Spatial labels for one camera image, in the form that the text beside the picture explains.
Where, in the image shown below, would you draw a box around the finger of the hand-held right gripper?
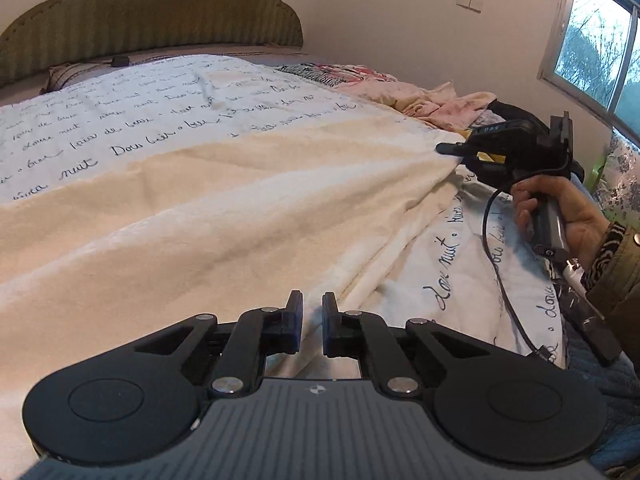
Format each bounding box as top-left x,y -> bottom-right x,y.
435,141 -> 482,158

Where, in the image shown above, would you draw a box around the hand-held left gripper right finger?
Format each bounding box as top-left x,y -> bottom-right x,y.
322,291 -> 497,397

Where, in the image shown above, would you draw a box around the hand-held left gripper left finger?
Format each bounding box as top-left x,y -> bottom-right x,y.
132,290 -> 304,398

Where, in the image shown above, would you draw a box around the cream blanket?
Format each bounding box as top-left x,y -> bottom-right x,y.
0,110 -> 468,466

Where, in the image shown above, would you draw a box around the person's right forearm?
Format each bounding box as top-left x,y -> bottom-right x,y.
579,220 -> 640,322

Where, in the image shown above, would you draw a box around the person's right hand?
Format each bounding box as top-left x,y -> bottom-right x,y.
510,174 -> 612,267

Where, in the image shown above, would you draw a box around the black garment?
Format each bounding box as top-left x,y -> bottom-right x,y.
486,101 -> 547,132

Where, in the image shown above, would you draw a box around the pink patterned clothes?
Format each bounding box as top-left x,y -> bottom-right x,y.
277,62 -> 497,132

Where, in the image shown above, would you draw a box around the floral cushion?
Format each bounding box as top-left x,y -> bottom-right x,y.
597,131 -> 640,217

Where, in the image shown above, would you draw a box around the window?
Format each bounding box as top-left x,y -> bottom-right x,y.
538,0 -> 640,137

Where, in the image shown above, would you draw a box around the blue quilted garment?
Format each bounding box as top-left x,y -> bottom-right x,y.
552,280 -> 640,476

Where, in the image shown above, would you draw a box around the white script-print bed cover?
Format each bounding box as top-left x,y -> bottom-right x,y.
0,54 -> 568,371

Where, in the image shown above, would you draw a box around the green padded headboard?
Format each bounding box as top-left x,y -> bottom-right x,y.
0,0 -> 304,88

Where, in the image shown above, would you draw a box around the striped pillow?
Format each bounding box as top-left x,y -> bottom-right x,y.
46,62 -> 118,92

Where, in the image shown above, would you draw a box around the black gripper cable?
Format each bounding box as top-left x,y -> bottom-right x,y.
481,159 -> 557,362

